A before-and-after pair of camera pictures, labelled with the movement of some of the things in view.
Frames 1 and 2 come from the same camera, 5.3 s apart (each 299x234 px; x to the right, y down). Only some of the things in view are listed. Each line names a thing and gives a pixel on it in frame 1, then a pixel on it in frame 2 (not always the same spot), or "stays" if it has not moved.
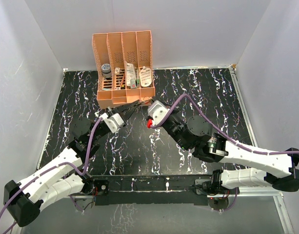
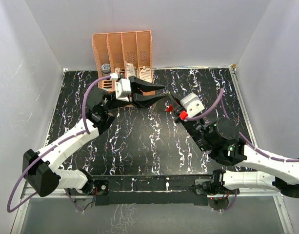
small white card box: (117, 70) stays
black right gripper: (175, 110) to (177, 107)
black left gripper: (126, 113) to (142, 100)
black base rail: (151, 189) stays
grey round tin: (106, 70) stays
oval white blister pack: (146, 78) stays
